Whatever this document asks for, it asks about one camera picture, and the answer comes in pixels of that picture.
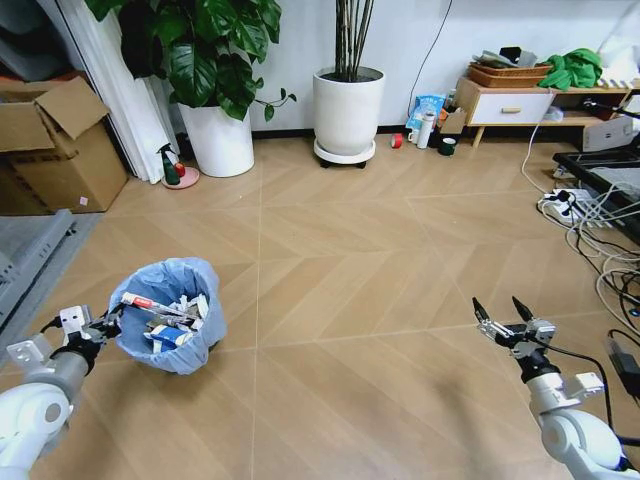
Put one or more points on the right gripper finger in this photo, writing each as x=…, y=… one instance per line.
x=487, y=325
x=525, y=312

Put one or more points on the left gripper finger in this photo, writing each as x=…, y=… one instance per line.
x=105, y=333
x=111, y=316

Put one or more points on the trash bin with blue bag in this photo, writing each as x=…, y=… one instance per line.
x=195, y=345

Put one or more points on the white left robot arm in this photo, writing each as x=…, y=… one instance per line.
x=30, y=415

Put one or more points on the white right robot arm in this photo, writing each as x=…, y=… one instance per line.
x=575, y=440

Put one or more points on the red and white tube box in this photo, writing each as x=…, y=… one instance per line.
x=142, y=300

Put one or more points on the blue and white carton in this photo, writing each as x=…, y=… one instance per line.
x=167, y=337

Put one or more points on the white paper scraps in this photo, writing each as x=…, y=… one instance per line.
x=192, y=307

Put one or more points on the black power adapter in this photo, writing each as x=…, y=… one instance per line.
x=625, y=362

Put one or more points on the grey metal panel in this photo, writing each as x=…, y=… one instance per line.
x=25, y=255

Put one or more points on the white power strip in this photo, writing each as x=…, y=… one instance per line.
x=575, y=207

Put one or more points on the pink round dish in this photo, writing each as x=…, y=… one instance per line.
x=187, y=179

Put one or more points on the green spray bottle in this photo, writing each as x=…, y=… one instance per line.
x=169, y=167

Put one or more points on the large brown cardboard box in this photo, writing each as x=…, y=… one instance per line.
x=65, y=160

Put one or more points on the dark green tape roll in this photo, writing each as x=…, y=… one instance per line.
x=448, y=146

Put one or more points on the white printed carton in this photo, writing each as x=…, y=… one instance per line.
x=607, y=134

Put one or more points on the white tapered plant pot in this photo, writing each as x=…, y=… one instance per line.
x=220, y=145

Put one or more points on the small open cardboard box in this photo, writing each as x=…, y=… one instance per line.
x=454, y=122

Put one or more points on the small white cup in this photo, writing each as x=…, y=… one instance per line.
x=413, y=136

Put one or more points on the white thermos bottle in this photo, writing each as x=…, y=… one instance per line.
x=425, y=131

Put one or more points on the red tape roll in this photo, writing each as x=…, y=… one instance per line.
x=396, y=141

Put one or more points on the wooden cabinet with white drawer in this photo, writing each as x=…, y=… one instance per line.
x=505, y=107

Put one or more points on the white leaning boards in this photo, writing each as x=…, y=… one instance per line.
x=125, y=110

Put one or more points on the white wheeled pot tray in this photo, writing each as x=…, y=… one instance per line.
x=345, y=159

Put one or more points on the blue plastic packet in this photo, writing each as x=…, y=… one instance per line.
x=425, y=107

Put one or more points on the brown wicker basket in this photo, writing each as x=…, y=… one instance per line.
x=505, y=76

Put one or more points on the green cloth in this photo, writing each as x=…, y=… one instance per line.
x=575, y=67

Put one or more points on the white cylindrical plant pot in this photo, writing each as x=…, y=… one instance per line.
x=347, y=115

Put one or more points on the white plastic bag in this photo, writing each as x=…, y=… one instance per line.
x=622, y=55

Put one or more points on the broad-leaf green plant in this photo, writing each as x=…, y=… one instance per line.
x=200, y=55

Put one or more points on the thin dark plant stems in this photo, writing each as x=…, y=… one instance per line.
x=352, y=35

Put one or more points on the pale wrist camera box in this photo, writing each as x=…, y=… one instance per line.
x=543, y=330
x=75, y=319

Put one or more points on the black table frame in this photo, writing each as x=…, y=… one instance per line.
x=610, y=175

